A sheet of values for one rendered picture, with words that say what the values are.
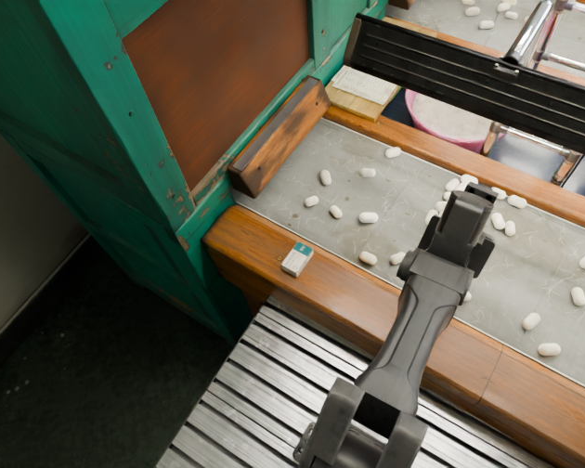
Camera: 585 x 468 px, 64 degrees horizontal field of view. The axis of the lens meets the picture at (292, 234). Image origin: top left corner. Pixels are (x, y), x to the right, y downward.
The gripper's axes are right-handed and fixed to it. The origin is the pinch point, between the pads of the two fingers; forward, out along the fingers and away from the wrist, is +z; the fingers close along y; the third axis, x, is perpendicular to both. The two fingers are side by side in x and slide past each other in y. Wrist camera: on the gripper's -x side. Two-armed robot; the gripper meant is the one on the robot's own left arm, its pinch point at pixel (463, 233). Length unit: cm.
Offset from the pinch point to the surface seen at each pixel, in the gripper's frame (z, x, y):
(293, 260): -8.3, 16.2, 24.6
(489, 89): -8.4, -22.9, 5.4
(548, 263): 14.3, 2.5, -15.6
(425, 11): 58, -35, 37
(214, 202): -8.2, 13.5, 44.5
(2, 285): -1, 80, 119
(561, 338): 4.4, 11.0, -22.2
